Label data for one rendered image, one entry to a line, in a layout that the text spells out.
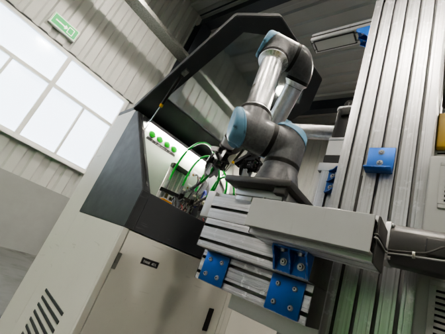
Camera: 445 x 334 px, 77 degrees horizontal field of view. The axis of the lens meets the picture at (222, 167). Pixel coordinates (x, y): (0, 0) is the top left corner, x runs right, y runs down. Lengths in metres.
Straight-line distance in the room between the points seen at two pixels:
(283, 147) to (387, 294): 0.47
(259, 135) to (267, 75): 0.26
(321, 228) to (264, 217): 0.13
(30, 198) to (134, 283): 4.18
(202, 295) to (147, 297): 0.29
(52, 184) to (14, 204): 0.59
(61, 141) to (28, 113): 0.61
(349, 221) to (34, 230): 5.09
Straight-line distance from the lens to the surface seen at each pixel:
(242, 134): 0.86
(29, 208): 5.29
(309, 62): 1.20
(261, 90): 0.98
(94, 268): 1.21
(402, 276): 0.87
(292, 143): 0.89
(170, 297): 1.33
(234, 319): 1.64
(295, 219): 0.61
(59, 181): 5.37
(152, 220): 1.19
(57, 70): 5.52
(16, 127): 5.22
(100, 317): 1.20
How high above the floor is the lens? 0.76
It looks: 20 degrees up
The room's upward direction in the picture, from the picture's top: 22 degrees clockwise
